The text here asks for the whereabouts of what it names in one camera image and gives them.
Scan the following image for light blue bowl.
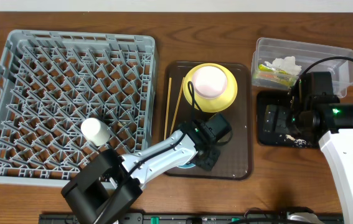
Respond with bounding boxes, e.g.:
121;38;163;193
178;163;195;169

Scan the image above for green snack wrapper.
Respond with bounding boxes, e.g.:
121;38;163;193
252;64;298;90

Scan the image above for white plastic cup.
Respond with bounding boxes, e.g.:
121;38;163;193
81;118;111;146

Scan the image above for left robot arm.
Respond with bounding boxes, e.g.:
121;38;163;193
62;121;225;223

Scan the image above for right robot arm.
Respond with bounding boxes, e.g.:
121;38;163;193
257;72;353;223

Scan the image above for grey dishwasher rack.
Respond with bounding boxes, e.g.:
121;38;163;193
0;30;158;187

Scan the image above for black plastic tray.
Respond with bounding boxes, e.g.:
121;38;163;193
257;90;319;149

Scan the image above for brown serving tray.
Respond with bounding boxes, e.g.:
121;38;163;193
166;62;253;180

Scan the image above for pile of rice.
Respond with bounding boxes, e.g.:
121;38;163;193
285;134;309;147

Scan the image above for clear plastic bin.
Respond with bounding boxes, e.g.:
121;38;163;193
250;37;353;98

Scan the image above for crumpled white tissue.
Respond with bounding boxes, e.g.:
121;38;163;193
265;56;302;76

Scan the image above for right wooden chopstick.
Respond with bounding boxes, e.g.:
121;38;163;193
169;77;185;135

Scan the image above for wooden chopstick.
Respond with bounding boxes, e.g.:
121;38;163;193
163;77;172;140
169;77;185;135

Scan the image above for pink bowl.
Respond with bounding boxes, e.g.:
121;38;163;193
192;66;228;98

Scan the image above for left wooden chopstick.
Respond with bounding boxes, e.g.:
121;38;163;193
163;77;172;140

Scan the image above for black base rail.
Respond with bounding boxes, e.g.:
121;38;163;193
39;212;345;224

